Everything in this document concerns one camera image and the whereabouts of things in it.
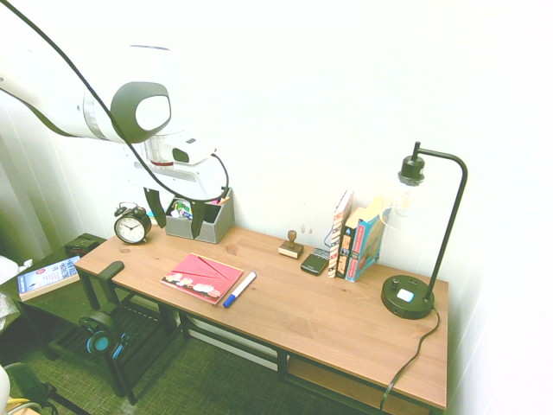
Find black lamp power cable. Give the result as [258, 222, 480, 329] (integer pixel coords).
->
[378, 307, 442, 412]

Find black desk lamp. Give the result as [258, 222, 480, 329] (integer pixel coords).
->
[380, 141, 469, 321]

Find blue cover book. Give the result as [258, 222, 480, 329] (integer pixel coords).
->
[345, 195, 387, 284]

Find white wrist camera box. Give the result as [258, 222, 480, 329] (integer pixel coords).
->
[171, 137, 218, 167]

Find black twin-bell alarm clock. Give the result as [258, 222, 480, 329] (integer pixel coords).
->
[113, 201, 153, 246]

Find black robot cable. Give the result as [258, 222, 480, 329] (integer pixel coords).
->
[0, 0, 231, 203]

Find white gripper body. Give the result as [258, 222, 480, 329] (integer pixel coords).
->
[124, 142, 229, 203]

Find black slatted low shelf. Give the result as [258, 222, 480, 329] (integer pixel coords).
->
[47, 297, 176, 404]

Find white crumpled cloth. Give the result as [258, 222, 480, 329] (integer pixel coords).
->
[0, 254, 34, 300]

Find striped spine book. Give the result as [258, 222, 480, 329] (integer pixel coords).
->
[327, 188, 354, 279]

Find wooden rubber stamp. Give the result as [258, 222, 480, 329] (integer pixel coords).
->
[277, 229, 305, 259]

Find pink red book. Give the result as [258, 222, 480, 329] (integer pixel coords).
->
[160, 252, 245, 306]

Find dark side table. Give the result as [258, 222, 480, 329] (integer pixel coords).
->
[0, 233, 109, 361]

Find wooden desk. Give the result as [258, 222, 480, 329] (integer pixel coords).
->
[79, 264, 442, 415]

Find black keypad phone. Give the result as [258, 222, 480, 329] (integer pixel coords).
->
[300, 247, 331, 276]

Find blue white paperback book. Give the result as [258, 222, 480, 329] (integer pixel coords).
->
[16, 254, 82, 303]

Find black headphone hanger clamp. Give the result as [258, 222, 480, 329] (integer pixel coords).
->
[88, 260, 125, 313]

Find white robot base link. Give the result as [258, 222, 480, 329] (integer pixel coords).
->
[0, 365, 11, 408]

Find clear glass light bulb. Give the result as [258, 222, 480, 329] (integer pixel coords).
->
[379, 181, 416, 230]

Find orange black spine book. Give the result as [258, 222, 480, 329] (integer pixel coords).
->
[335, 206, 368, 280]

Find grey fabric desk organizer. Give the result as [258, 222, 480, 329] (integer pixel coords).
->
[165, 187, 236, 246]

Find black blue headphones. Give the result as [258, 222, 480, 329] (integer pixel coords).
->
[79, 309, 131, 361]

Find black red small box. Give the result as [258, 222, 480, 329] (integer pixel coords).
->
[64, 237, 100, 257]

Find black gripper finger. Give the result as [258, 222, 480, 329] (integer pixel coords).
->
[143, 187, 168, 229]
[189, 199, 208, 240]

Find white marker blue cap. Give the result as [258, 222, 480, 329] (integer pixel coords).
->
[222, 271, 257, 309]

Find wooden lower table shelf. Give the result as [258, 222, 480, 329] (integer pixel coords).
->
[287, 357, 433, 415]

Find green white small boxes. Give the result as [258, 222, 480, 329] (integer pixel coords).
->
[169, 199, 194, 220]

